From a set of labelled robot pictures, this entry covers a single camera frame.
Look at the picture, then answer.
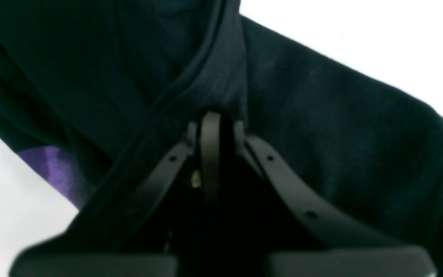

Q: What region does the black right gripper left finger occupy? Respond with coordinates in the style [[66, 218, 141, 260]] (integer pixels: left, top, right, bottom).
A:
[[186, 112, 222, 203]]

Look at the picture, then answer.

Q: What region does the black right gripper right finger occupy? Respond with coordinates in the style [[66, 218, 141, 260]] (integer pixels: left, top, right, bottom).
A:
[[233, 121, 246, 160]]

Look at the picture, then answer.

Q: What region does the black t-shirt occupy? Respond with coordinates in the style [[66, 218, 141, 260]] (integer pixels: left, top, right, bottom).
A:
[[0, 0, 443, 277]]

